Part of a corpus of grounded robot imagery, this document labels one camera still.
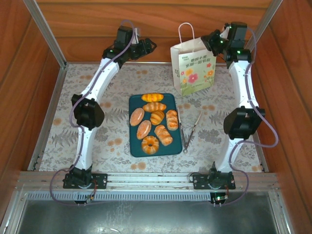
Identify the striped croissant fake bread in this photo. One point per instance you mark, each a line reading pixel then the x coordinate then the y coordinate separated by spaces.
pixel 154 106

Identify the small circuit board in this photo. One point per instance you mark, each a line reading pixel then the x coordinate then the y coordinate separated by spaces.
pixel 219 198
pixel 90 198

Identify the thin aluminium wall rail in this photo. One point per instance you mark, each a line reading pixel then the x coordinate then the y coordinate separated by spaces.
pixel 97 63

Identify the yellow-orange long fake bread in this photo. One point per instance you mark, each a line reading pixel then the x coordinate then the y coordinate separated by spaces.
pixel 152 97

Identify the printed white paper bag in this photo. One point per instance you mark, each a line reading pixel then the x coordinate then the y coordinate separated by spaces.
pixel 192 73

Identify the round striped fake bun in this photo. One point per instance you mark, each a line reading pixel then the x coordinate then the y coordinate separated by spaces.
pixel 157 117

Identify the metal serving tongs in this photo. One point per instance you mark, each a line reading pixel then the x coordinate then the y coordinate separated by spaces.
pixel 186 146

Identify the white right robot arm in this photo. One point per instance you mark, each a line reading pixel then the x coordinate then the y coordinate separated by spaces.
pixel 240 83

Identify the braided fake bread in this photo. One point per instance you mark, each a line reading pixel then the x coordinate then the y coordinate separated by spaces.
pixel 172 119
pixel 163 135

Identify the floral tablecloth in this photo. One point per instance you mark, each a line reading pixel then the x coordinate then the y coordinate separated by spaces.
pixel 109 80

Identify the oval sugared fake bread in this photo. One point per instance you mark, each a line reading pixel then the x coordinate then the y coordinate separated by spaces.
pixel 143 129
pixel 137 117

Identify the aluminium mounting rail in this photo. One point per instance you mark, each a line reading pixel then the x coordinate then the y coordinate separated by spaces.
pixel 146 180

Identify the teal plastic tray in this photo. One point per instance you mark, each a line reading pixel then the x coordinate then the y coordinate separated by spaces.
pixel 170 151

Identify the aluminium corner post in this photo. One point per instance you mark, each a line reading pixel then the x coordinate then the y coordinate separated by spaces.
pixel 265 19
pixel 46 34

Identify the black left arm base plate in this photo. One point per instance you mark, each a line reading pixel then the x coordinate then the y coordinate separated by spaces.
pixel 100 181

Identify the grey metal sheet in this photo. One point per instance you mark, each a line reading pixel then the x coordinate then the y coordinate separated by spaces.
pixel 146 219

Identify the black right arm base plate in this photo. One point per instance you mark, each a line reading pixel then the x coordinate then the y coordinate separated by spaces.
pixel 200 181

